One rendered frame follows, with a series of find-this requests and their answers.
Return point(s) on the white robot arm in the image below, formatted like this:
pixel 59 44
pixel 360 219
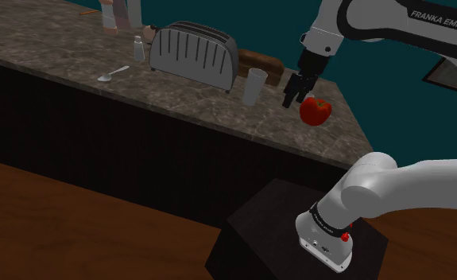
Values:
pixel 383 182

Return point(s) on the brown bread loaf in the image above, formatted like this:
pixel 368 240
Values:
pixel 265 66

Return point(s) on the grey cup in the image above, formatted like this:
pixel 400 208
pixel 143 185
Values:
pixel 253 87

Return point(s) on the framed wall picture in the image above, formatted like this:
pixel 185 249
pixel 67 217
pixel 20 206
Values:
pixel 453 77

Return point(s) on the white and brown bottle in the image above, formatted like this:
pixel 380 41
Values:
pixel 108 19

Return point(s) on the grey toaster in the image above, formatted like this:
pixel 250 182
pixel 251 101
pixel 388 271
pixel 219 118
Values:
pixel 193 56

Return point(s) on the dark counter cabinet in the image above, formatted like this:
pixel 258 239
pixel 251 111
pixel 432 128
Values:
pixel 96 135

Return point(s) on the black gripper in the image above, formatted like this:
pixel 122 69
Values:
pixel 311 62

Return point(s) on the silver spoon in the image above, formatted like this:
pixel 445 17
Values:
pixel 105 77

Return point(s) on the dark robot stand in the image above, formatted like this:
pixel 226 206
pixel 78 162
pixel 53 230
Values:
pixel 267 225

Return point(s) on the grey salt shaker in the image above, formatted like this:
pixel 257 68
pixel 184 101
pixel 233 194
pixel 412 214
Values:
pixel 139 50

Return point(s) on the brown round object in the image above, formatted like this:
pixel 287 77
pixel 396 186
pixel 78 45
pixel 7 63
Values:
pixel 150 33

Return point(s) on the grey bottle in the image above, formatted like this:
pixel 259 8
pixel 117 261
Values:
pixel 135 13

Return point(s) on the orange pencil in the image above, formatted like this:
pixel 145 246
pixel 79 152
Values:
pixel 89 12

